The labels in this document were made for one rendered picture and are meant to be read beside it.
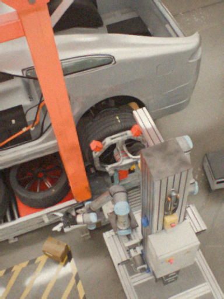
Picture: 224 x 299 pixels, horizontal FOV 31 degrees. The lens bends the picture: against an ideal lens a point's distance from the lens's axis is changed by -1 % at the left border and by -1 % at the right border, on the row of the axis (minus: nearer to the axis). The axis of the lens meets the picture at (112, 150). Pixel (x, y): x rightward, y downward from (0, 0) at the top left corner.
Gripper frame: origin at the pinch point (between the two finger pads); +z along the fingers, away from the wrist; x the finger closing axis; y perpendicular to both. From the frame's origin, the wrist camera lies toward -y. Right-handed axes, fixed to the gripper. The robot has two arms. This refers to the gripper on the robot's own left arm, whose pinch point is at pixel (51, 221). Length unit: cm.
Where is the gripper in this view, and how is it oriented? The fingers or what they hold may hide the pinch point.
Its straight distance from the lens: 323.9
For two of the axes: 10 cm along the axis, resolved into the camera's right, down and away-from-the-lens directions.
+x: -1.0, -7.3, 6.7
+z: -9.9, 1.3, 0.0
